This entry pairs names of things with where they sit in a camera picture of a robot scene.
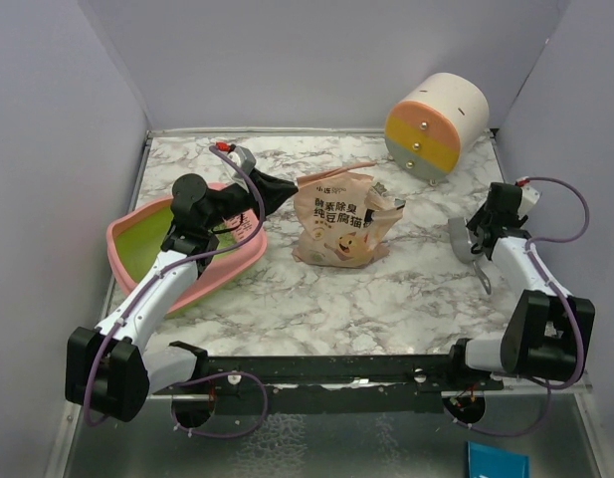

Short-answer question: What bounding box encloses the aluminium frame profile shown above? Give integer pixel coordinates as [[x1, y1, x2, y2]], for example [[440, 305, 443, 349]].
[[491, 373, 592, 395]]

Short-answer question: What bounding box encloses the blue card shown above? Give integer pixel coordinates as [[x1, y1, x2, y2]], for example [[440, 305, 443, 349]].
[[467, 442, 530, 478]]

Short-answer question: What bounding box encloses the peach cat litter bag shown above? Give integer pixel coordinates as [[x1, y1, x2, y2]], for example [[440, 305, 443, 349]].
[[293, 161, 406, 269]]

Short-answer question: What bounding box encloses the pink green litter box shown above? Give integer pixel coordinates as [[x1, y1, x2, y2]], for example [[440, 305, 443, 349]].
[[105, 181, 269, 320]]

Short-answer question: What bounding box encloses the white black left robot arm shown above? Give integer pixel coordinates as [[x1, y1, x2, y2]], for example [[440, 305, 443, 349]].
[[65, 169, 298, 422]]

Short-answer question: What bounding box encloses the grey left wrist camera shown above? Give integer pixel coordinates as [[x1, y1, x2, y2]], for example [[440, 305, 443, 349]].
[[215, 142, 257, 174]]

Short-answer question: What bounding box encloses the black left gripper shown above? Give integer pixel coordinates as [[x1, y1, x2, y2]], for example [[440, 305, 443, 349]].
[[203, 166, 299, 231]]

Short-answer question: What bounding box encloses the round pastel drawer cabinet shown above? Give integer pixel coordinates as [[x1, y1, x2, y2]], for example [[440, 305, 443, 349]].
[[384, 73, 490, 182]]

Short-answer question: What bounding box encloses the silver metal litter scoop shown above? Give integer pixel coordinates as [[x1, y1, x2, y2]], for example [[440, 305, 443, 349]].
[[448, 217, 492, 295]]

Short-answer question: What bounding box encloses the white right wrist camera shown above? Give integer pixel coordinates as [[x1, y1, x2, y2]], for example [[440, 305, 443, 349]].
[[515, 177, 541, 218]]

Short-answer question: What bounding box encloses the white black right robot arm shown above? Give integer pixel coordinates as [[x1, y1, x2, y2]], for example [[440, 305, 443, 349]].
[[445, 176, 595, 390]]

